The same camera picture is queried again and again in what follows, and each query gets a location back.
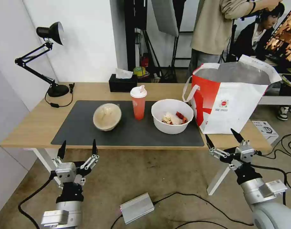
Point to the dark grey desk mat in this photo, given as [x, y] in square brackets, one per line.
[136, 136]

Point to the beige paper bowl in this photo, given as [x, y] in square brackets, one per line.
[107, 117]

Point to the standing person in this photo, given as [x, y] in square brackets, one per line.
[212, 28]

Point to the crumpled white napkin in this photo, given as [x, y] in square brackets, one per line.
[171, 119]

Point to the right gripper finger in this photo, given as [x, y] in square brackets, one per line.
[236, 137]
[210, 143]

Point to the seated person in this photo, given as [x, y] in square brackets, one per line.
[245, 40]

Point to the white takeout bowl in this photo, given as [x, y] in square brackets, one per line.
[169, 128]

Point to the white table leg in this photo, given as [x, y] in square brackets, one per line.
[44, 159]
[219, 177]

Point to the black light stand tripod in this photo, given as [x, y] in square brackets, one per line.
[151, 47]

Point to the grey desk edge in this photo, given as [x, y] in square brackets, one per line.
[279, 100]

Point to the white and red takeout bag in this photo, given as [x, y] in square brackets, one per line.
[231, 112]

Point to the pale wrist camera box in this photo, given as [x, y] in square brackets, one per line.
[65, 174]
[246, 152]

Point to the white product box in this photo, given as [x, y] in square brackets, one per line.
[264, 128]

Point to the red drink cup with lid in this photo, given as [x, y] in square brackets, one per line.
[138, 105]

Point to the computer monitor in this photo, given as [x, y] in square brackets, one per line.
[286, 35]

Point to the black desk lamp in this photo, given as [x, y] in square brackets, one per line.
[57, 91]

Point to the red crayfish shells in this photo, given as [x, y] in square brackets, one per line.
[181, 117]

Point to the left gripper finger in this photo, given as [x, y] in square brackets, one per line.
[94, 149]
[62, 150]

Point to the black tissue box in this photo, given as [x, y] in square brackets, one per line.
[122, 84]

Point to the grey softbox reflector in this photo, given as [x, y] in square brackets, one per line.
[167, 16]

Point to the silver power supply box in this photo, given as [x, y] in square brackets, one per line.
[137, 208]

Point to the white tissue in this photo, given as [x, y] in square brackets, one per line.
[122, 73]

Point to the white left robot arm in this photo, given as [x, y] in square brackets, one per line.
[69, 211]

